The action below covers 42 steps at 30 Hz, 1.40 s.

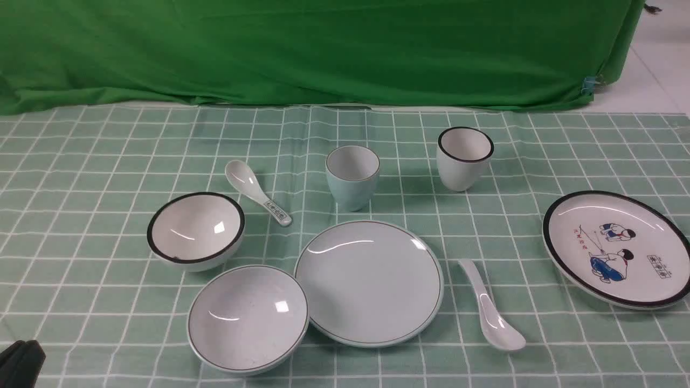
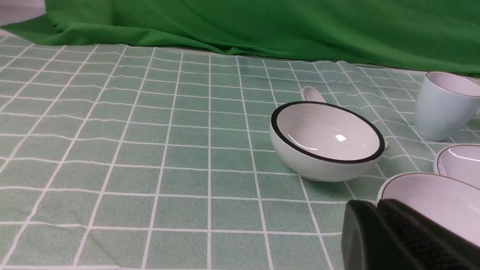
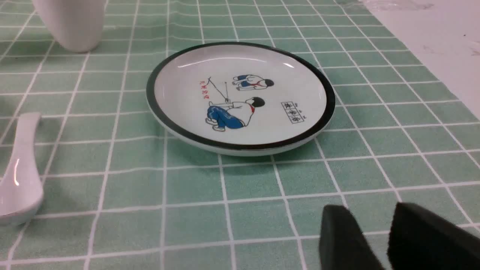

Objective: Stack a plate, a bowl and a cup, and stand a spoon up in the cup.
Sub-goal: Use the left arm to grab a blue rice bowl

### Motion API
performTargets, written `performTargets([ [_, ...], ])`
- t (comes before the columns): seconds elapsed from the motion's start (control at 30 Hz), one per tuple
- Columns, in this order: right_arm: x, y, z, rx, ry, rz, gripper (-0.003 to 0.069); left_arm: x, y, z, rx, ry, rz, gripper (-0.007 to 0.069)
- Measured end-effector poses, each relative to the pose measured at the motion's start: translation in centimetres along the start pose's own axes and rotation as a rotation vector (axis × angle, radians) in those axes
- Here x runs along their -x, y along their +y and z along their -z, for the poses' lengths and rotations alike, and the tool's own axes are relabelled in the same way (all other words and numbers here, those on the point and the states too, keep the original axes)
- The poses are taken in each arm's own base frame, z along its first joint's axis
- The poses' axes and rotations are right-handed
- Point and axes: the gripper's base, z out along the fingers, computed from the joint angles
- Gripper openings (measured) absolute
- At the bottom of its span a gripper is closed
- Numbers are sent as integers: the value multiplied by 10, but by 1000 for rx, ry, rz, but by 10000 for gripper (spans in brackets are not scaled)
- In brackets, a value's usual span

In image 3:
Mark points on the green checkered tablecloth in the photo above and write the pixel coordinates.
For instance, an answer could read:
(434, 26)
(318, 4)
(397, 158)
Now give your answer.
(123, 194)

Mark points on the white cup with black rim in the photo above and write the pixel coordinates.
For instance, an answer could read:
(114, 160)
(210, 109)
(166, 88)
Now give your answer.
(76, 25)

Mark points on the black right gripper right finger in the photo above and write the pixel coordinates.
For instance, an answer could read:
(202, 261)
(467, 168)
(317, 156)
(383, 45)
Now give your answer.
(422, 240)

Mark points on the cartoon plate with black rim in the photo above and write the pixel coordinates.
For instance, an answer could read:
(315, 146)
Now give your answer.
(240, 99)

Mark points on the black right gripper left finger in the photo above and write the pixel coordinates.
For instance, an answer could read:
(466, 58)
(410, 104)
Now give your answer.
(342, 244)

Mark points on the plain white ceramic spoon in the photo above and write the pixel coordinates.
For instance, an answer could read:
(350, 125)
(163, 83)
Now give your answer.
(21, 189)

